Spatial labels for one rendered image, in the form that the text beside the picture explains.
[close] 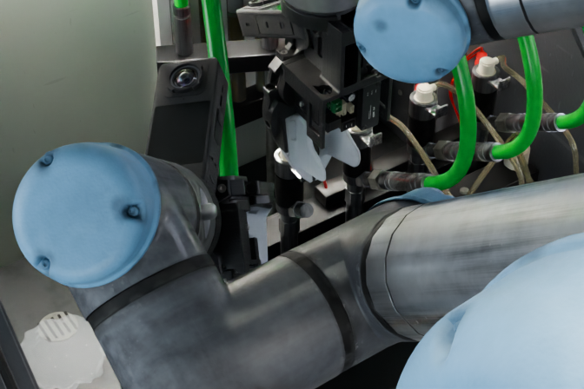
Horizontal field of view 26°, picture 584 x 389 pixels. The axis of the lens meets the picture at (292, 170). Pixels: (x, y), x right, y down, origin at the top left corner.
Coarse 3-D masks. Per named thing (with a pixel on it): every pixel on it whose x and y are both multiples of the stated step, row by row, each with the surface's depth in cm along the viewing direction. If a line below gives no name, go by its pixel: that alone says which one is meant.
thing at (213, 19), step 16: (176, 0) 127; (208, 0) 91; (208, 16) 91; (208, 32) 91; (224, 32) 92; (208, 48) 92; (224, 48) 91; (224, 64) 91; (224, 128) 92; (224, 144) 92; (224, 160) 93
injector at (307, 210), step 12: (276, 156) 119; (276, 168) 119; (288, 168) 119; (276, 180) 120; (288, 180) 120; (276, 192) 122; (288, 192) 121; (300, 192) 121; (276, 204) 123; (288, 204) 122; (300, 204) 121; (288, 216) 123; (300, 216) 121; (288, 228) 125; (288, 240) 126
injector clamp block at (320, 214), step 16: (432, 160) 137; (464, 176) 135; (496, 176) 135; (512, 176) 135; (368, 192) 134; (384, 192) 134; (400, 192) 135; (464, 192) 133; (480, 192) 134; (320, 208) 132; (336, 208) 132; (368, 208) 134; (272, 224) 130; (304, 224) 130; (320, 224) 130; (336, 224) 132; (272, 240) 128; (304, 240) 130; (272, 256) 129
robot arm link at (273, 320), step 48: (144, 288) 65; (192, 288) 66; (240, 288) 68; (288, 288) 68; (96, 336) 68; (144, 336) 65; (192, 336) 65; (240, 336) 66; (288, 336) 67; (336, 336) 68; (144, 384) 65; (192, 384) 64; (240, 384) 65; (288, 384) 67
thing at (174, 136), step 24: (168, 72) 88; (192, 72) 87; (216, 72) 87; (168, 96) 86; (192, 96) 86; (216, 96) 86; (168, 120) 85; (192, 120) 85; (216, 120) 85; (168, 144) 84; (192, 144) 83; (216, 144) 85; (192, 168) 82; (216, 168) 84
